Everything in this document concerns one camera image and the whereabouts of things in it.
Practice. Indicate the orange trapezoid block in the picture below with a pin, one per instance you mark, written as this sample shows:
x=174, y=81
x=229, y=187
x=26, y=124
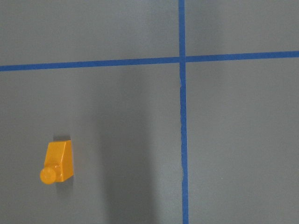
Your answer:
x=58, y=163

